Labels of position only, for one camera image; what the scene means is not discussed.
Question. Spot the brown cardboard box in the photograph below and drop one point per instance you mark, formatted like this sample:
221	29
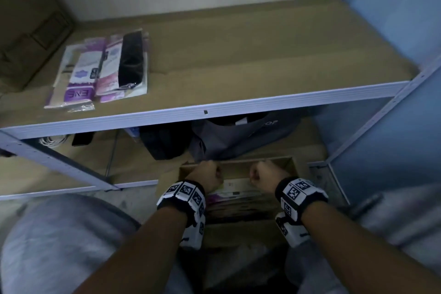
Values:
237	231

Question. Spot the person's left forearm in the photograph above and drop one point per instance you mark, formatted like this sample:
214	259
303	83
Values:
144	252

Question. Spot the marker wrist band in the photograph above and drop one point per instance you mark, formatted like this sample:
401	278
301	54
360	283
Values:
186	195
298	197

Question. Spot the pink white packet in box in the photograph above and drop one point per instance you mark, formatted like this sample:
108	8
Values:
237	194

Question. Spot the large closed cardboard box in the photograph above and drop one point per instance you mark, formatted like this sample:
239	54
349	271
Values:
27	28

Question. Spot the beige clear flat packet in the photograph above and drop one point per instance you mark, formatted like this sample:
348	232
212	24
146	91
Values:
60	92

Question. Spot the small black device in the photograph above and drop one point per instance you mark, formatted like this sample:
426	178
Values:
82	138

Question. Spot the person's right leg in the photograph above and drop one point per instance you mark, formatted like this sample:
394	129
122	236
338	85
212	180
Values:
396	221

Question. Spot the black fabric bag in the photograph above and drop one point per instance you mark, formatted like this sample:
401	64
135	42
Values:
165	142

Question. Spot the left marker wrist band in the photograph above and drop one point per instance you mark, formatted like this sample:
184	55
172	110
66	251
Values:
186	195

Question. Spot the grey fabric bag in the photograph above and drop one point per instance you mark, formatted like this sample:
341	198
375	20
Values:
237	138

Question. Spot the right marker wrist band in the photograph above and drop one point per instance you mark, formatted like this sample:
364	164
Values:
298	197

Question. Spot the person's right forearm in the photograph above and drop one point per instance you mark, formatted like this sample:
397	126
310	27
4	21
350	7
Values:
351	252

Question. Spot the person's left hand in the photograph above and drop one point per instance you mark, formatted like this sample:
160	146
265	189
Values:
205	175

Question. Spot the person's left leg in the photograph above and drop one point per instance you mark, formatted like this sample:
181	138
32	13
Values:
58	245

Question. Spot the purple white packet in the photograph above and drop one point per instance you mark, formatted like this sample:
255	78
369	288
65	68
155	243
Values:
84	69

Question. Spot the brown shelf board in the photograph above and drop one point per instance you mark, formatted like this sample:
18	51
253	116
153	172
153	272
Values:
262	45

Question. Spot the person's leg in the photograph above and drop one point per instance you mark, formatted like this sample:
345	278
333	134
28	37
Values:
396	221
58	245

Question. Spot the person's right fingers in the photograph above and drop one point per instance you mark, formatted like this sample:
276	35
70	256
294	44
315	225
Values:
254	176

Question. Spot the black flat packet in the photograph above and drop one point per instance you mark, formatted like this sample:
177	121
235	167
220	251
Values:
131	61

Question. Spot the white metal shelving rack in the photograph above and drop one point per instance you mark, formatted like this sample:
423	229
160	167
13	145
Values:
241	104

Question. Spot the person's left fingers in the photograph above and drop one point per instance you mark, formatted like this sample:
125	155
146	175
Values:
217	176

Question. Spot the person's right hand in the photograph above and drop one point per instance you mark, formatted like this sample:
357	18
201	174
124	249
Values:
268	176

